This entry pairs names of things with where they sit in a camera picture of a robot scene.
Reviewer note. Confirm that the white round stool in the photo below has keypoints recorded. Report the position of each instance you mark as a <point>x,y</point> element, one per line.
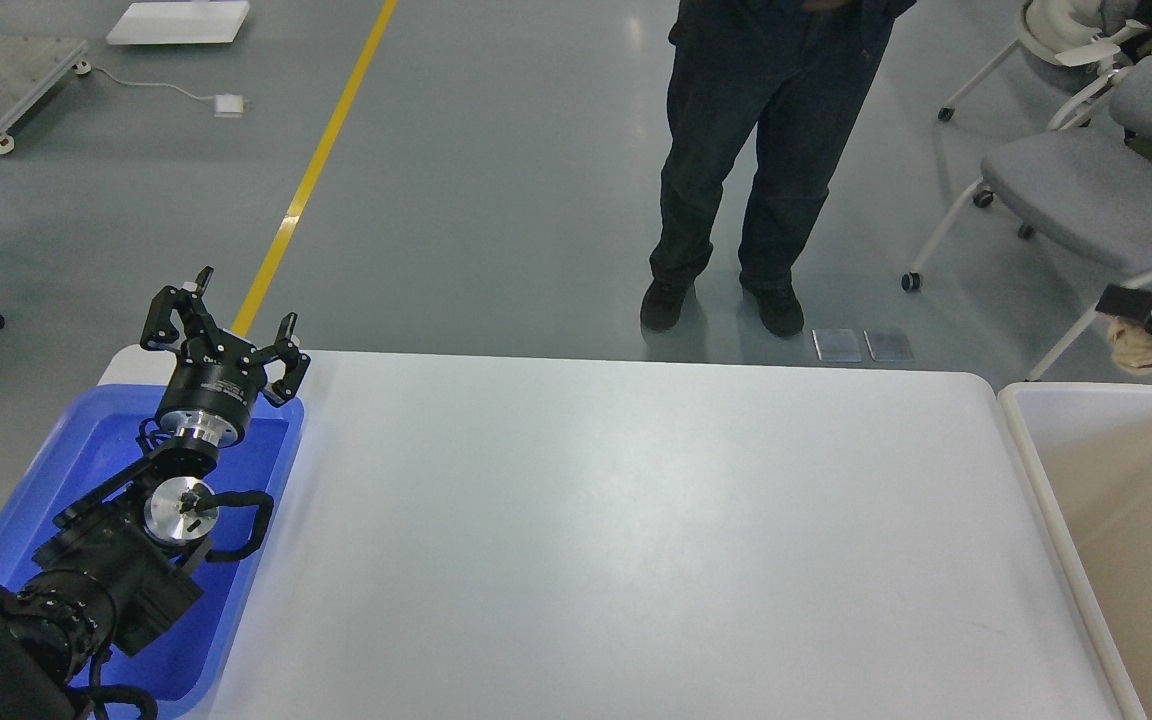
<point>1080,42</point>

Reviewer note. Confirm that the metal floor plate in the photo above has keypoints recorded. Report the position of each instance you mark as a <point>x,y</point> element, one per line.
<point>889,346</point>
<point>837,346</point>

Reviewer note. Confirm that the white flat board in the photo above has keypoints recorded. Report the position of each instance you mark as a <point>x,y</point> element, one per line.
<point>179,23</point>

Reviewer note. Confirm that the blue plastic bin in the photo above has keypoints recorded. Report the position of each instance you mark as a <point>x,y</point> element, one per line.
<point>95,438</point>

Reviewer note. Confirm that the grey chair near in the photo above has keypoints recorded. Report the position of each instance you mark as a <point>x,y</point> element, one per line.
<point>1087,192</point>

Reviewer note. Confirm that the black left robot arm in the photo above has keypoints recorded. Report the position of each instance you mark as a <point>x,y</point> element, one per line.
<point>120,570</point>

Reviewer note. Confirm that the brown paper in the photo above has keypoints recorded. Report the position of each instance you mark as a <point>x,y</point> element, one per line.
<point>1131,347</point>

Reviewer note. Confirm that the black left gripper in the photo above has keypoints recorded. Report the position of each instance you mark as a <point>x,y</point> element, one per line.
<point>215,383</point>

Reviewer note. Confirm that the left metal floor plate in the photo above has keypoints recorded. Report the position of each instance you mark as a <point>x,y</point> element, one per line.
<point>837,346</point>

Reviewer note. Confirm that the white power adapter with cable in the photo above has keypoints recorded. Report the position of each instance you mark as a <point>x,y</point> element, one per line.
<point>227,106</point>

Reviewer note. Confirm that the metal cart platform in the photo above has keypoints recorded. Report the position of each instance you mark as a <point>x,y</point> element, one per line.
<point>29,67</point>

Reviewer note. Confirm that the right metal floor plate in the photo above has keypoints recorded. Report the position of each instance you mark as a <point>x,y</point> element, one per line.
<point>889,346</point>

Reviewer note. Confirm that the white plastic bin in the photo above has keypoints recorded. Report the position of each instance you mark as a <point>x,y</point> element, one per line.
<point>1087,448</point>

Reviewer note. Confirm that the person in dark clothes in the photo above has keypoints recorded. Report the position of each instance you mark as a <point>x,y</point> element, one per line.
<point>791,76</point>

